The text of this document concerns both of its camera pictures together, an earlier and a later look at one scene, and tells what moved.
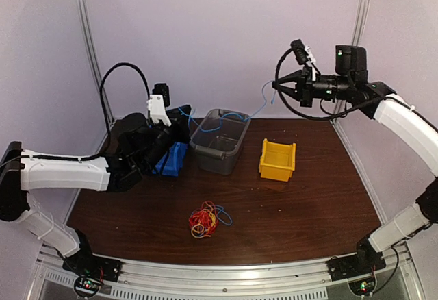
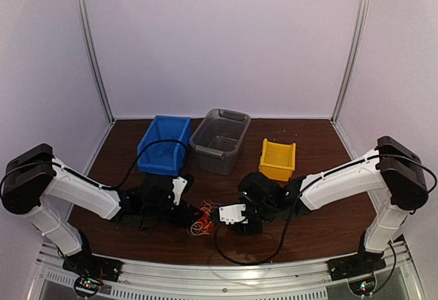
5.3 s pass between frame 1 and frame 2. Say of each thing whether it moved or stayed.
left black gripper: moved
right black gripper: moved
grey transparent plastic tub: stayed
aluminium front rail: stayed
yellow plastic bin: stayed
